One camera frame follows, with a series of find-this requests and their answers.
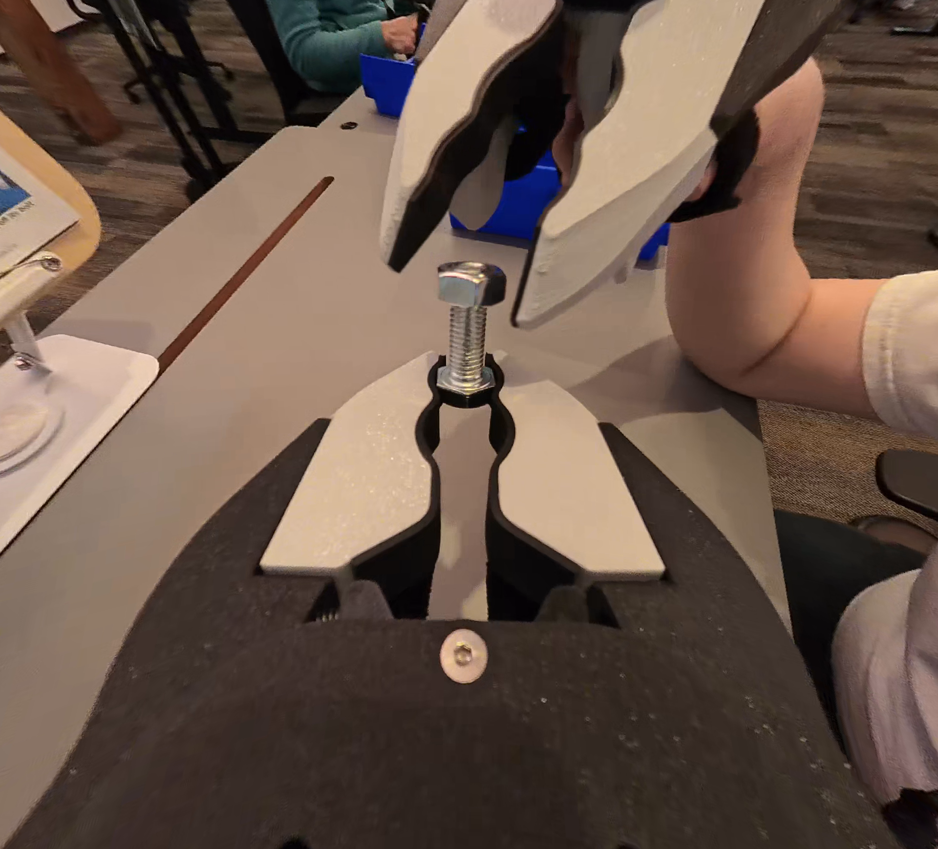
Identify white stand base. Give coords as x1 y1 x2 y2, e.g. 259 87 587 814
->
0 318 160 553

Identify printed instruction sheet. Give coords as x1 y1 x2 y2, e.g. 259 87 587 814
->
0 149 80 271

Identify blue plastic bin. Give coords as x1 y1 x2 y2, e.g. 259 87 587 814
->
359 52 422 119
448 124 671 265

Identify white page holder bar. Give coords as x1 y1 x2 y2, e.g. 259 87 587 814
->
0 255 63 318

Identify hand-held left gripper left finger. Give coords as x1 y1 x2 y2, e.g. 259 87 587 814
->
259 351 444 582

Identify person's right forearm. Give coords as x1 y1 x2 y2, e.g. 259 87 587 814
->
663 56 827 392

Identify person's right hand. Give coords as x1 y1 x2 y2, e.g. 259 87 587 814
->
552 94 587 191

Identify brown wooden post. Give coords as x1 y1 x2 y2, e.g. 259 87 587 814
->
0 0 122 147

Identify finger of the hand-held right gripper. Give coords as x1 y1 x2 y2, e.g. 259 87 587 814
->
511 0 776 331
380 0 565 275

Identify steel hex nut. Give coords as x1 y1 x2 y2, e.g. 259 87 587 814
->
437 261 508 306

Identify black chair armrest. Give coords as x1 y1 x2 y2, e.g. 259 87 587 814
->
875 449 938 520

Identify person's dark trousers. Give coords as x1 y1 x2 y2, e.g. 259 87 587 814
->
773 508 938 849

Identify black metal stand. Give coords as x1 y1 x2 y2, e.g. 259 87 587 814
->
15 0 265 201

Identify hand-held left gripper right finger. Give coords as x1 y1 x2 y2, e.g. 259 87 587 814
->
488 349 668 584

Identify steel hex bolt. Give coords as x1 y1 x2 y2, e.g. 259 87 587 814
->
436 303 503 410

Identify black office chair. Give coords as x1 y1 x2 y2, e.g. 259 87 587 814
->
176 0 345 128

